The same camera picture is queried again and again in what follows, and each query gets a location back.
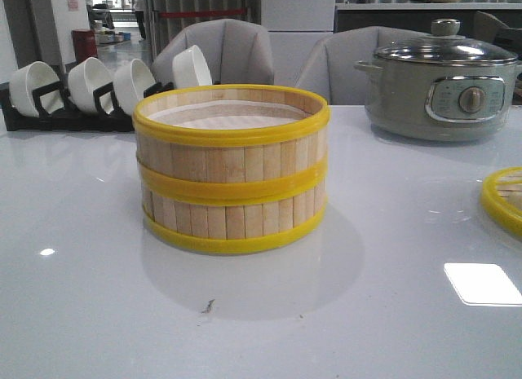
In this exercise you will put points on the dark cabinet counter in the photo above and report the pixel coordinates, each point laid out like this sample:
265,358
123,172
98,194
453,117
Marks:
418,16

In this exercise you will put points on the black bowl rack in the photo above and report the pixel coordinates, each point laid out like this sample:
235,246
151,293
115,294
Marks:
57,111

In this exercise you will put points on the red box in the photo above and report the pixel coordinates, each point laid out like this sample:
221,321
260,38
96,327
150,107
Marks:
84,44

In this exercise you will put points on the white cabinet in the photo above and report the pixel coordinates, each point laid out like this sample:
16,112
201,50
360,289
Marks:
294,26

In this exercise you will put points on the grey chair right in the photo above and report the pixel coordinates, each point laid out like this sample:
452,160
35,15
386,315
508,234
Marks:
330,71

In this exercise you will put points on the grey chair left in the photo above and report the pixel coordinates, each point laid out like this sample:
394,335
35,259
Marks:
236,52

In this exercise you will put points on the white bowl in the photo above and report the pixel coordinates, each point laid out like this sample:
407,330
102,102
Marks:
130,81
83,79
24,81
190,69

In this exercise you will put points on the bamboo steamer basket yellow rim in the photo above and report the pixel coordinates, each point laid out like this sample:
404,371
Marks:
238,229

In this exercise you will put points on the glass pot lid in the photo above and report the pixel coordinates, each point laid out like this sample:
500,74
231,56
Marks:
445,46

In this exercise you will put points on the grey chair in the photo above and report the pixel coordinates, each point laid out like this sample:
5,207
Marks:
330,71
236,52

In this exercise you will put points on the yellow bamboo steamer lid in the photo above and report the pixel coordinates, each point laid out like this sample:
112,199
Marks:
501,198

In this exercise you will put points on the person in background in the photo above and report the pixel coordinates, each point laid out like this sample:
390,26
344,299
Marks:
138,7

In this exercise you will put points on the grey electric cooking pot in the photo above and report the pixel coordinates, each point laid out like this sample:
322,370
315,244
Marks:
446,103

